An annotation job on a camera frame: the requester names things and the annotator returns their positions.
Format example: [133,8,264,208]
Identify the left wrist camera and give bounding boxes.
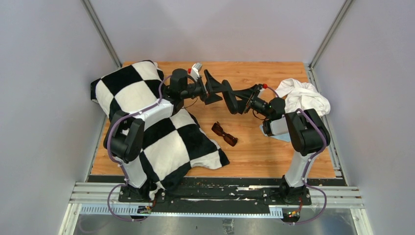
[188,62,203,81]

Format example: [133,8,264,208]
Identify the aluminium frame rail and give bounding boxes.
[59,176,373,235]

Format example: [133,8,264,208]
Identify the light blue cleaning cloth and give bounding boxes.
[259,125,291,142]

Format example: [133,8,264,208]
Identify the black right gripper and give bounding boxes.
[227,84,272,119]

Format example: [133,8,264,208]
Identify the crumpled white cloth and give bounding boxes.
[276,78,331,117]

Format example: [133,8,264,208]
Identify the tortoiseshell brown sunglasses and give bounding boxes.
[211,122,238,147]

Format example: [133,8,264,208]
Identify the black glasses case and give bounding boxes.
[221,80,238,115]

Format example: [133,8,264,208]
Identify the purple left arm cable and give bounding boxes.
[106,74,172,222]

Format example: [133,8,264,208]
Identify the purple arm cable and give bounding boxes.
[262,83,328,225]
[106,74,172,222]

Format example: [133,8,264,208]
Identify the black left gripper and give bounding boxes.
[181,70,228,105]

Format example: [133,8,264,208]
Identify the black white checkered pillow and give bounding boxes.
[90,60,231,200]

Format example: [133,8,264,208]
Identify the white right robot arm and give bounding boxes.
[223,84,331,205]

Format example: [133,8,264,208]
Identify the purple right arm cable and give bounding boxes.
[262,83,328,225]

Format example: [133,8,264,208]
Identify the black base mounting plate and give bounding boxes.
[118,177,312,215]

